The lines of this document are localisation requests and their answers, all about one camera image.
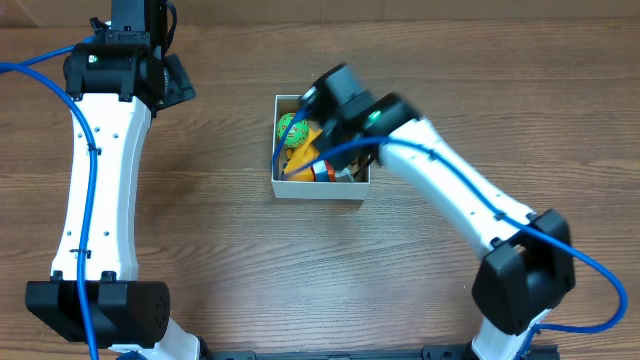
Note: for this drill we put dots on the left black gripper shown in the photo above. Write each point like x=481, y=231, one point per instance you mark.
x=180, y=81

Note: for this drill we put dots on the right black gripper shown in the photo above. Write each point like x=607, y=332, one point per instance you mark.
x=342, y=163

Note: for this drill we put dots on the green patterned ball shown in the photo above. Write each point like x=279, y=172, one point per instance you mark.
x=297, y=135

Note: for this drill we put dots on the colourful puzzle cube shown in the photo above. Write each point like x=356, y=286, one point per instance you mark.
x=323, y=172

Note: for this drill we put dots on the yellow rubber dolphin toy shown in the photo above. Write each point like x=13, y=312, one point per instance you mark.
x=298, y=157

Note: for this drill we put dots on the white round wooden-handled tool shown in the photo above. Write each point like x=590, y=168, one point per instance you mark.
x=344, y=175

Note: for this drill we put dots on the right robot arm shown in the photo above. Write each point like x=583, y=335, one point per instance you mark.
x=526, y=260

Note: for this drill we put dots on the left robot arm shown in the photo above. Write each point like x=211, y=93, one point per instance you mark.
x=115, y=84

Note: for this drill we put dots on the white cardboard box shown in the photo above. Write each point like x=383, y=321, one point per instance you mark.
x=286, y=189

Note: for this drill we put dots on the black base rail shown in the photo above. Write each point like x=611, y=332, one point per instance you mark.
x=430, y=352

